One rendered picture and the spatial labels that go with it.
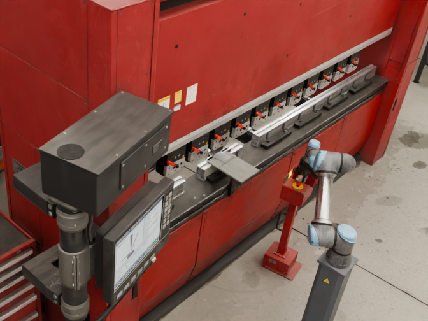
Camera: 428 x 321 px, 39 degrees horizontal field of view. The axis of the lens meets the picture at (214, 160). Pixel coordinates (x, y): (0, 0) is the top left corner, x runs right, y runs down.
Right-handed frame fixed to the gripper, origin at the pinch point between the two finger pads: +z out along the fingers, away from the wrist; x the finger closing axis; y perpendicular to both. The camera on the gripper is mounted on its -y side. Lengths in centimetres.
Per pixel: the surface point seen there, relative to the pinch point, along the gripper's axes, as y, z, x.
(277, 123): 35.8, -20.8, -21.6
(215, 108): 52, -63, 55
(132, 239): 22, -76, 177
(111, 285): 21, -62, 190
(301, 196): -4.8, -2.4, 15.1
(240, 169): 30, -24, 46
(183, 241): 40, 14, 85
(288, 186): 5.6, -4.3, 14.0
